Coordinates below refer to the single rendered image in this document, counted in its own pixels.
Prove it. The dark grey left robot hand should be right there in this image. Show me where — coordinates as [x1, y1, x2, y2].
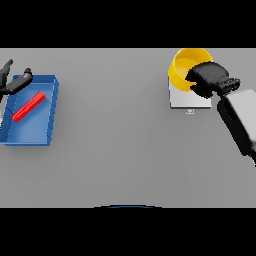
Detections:
[0, 59, 34, 103]

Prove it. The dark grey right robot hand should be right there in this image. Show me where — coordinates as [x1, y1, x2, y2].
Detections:
[185, 61, 242, 100]

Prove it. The yellow bowl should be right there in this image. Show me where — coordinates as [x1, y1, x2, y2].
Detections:
[167, 48, 214, 93]

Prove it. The red beaker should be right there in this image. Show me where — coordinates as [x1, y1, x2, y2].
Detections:
[11, 91, 47, 123]

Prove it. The pale square measuring scale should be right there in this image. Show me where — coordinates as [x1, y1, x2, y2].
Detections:
[168, 78, 213, 115]

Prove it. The blue tray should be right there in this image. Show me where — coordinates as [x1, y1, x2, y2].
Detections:
[0, 74, 60, 147]

